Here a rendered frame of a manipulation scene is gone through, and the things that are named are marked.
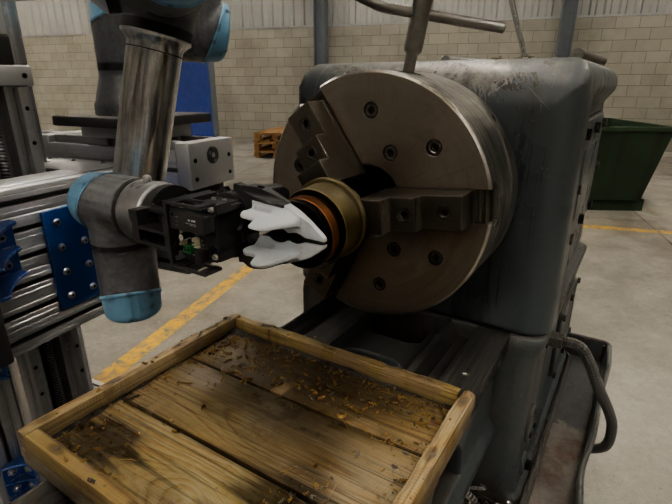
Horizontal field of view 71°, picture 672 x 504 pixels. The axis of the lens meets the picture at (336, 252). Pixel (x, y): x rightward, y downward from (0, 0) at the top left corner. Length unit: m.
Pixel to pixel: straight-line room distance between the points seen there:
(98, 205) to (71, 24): 14.29
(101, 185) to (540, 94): 0.56
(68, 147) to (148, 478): 0.84
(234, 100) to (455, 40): 5.21
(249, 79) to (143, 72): 11.21
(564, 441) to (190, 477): 0.81
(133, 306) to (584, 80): 0.64
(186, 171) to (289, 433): 0.59
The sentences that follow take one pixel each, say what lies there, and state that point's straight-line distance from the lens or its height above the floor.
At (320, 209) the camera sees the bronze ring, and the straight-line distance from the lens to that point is 0.47.
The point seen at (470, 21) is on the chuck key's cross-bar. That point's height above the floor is 1.29.
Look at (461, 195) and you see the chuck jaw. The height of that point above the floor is 1.11.
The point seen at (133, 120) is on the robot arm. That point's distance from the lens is 0.74.
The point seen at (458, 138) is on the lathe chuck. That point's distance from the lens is 0.55.
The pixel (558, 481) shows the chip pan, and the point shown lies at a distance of 1.04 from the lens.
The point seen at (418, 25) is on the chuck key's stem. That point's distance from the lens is 0.61.
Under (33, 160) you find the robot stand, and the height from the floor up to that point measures 1.09.
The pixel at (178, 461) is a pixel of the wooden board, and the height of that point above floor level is 0.88.
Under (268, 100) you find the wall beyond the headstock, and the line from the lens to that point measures 11.74.
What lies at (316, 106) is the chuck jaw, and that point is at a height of 1.20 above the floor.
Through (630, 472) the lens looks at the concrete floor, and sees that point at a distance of 2.00.
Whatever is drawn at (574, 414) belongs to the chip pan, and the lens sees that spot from 1.21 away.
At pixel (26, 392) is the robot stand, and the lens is 1.14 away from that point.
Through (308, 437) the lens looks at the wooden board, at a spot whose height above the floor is 0.89.
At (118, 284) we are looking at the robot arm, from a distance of 0.66.
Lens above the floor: 1.22
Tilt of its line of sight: 20 degrees down
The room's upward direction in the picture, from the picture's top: straight up
